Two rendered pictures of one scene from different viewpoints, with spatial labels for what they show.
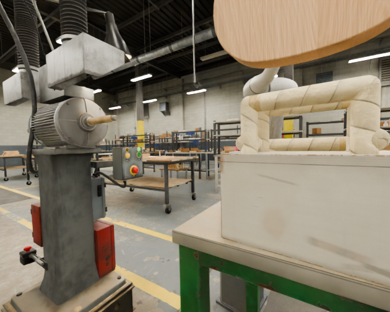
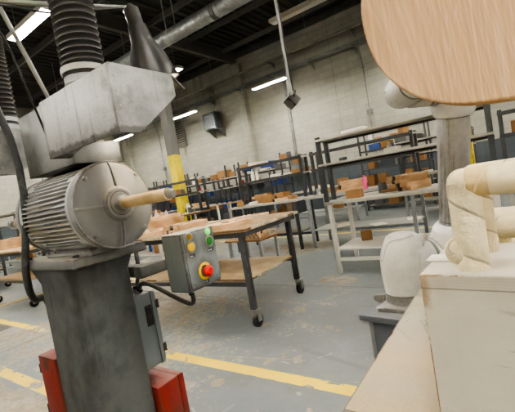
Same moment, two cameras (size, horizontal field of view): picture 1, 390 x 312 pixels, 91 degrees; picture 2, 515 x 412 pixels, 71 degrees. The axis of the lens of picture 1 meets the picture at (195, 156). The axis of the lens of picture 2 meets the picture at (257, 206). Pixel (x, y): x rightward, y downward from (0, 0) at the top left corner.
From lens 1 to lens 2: 0.15 m
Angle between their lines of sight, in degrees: 4
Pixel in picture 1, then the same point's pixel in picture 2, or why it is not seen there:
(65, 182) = (94, 312)
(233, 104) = (343, 95)
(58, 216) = (92, 374)
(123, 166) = (187, 267)
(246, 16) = (432, 24)
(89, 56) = (122, 100)
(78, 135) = (109, 230)
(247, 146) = (473, 260)
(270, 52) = (490, 87)
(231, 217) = (459, 385)
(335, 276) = not seen: outside the picture
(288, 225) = not seen: outside the picture
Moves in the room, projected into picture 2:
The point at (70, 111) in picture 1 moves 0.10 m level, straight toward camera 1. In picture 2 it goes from (91, 191) to (94, 188)
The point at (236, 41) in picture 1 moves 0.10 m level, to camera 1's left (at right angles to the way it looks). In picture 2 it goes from (417, 68) to (330, 84)
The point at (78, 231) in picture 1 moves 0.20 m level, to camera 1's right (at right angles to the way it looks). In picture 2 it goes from (128, 394) to (189, 386)
